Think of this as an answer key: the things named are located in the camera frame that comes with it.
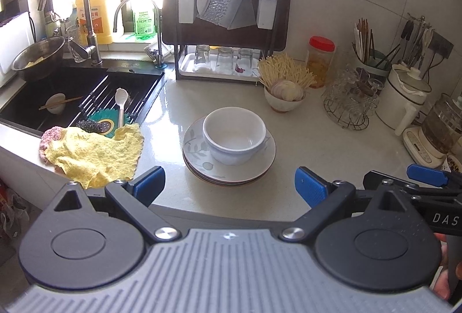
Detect roll-up drain rack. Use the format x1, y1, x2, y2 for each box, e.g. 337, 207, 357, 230
77, 74, 160, 126

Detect black kitchen sink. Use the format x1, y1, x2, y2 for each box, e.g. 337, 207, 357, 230
0, 62, 166, 139

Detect crumpled plastic bag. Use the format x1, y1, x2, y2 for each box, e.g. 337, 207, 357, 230
0, 179, 32, 242

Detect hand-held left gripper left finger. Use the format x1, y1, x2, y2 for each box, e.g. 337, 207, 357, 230
49, 165, 182, 243

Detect steel wool scrubber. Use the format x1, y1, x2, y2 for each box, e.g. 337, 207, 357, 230
74, 119, 104, 135

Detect wire rack of glass cups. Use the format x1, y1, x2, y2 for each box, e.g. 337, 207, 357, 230
322, 67, 383, 131

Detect black wall outlet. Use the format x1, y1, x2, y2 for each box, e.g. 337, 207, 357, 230
431, 32, 455, 60

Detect orange detergent bottle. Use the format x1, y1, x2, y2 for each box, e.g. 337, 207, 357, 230
75, 0, 122, 45

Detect white soup spoon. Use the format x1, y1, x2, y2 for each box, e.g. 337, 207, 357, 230
114, 88, 130, 129

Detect white leaf-pattern plate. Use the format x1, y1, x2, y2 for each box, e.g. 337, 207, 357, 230
182, 116, 278, 184
183, 158, 273, 186

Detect clear drinking glass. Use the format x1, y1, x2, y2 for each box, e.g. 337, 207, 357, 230
236, 48, 255, 76
215, 46, 235, 75
193, 44, 212, 74

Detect small steel faucet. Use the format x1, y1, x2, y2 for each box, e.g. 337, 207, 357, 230
113, 0, 165, 68

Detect beige ceramic bowl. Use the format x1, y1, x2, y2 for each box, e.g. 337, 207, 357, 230
264, 85, 307, 114

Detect person's right hand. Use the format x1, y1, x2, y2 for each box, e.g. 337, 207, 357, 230
433, 232, 462, 301

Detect halved purple onion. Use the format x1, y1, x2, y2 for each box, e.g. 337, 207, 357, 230
270, 79, 304, 102

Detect glass electric kettle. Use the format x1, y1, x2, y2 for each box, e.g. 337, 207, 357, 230
402, 93, 462, 169

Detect red-lid plastic jar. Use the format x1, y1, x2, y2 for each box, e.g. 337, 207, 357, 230
305, 36, 336, 89

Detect translucent plastic bowl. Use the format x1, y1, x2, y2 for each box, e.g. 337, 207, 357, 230
202, 107, 268, 166

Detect hanging kitchen utensils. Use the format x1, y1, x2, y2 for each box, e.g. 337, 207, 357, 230
398, 13, 436, 67

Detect small white bowl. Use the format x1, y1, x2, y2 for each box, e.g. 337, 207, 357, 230
45, 93, 67, 115

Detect white electric pot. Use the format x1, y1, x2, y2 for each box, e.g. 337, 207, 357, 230
375, 60, 433, 137

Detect bundle of chopsticks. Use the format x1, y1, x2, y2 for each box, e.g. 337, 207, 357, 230
353, 17, 378, 63

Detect yellow dish cloth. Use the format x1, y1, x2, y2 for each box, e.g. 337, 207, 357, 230
43, 123, 145, 191

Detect black dish rack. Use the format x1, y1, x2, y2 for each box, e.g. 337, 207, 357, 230
161, 0, 293, 83

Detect white plastic board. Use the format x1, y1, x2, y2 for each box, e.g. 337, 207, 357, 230
0, 11, 35, 88

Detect white rack caddy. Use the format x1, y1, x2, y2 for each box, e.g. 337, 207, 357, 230
256, 0, 279, 29
178, 0, 198, 25

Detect green detergent bottle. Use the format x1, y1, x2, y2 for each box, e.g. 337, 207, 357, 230
132, 0, 160, 39

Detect wooden chopsticks pair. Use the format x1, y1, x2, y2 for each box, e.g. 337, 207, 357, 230
38, 96, 84, 111

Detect stainless steel bowl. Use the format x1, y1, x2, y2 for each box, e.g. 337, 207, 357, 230
10, 36, 66, 83

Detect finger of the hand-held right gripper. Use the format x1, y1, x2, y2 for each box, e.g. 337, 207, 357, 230
406, 164, 462, 189
362, 170, 420, 197

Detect dish brush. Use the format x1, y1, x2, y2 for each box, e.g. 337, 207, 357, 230
144, 44, 161, 64

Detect large steel faucet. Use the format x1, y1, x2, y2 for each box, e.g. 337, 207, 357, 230
37, 0, 104, 66

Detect enoki mushroom bunch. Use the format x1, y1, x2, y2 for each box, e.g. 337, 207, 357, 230
256, 52, 317, 90

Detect pink dish cloth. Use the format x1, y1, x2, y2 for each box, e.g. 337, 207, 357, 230
38, 125, 68, 166

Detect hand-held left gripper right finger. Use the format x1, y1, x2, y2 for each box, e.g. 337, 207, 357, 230
280, 166, 416, 243

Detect patterned small bowl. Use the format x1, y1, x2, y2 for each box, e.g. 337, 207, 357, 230
441, 153, 462, 173

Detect white drip tray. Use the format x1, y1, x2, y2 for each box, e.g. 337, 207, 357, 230
179, 52, 266, 81

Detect teal flower mat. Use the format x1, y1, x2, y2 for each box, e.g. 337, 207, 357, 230
86, 110, 127, 137

